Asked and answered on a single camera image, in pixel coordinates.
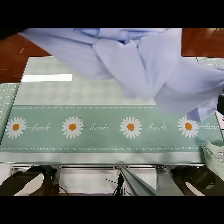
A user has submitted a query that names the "light blue shirt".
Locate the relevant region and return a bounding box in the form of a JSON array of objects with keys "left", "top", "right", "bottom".
[{"left": 18, "top": 27, "right": 224, "bottom": 123}]

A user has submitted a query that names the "silver frame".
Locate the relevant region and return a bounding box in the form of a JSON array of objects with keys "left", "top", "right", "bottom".
[{"left": 0, "top": 161, "right": 208, "bottom": 197}]

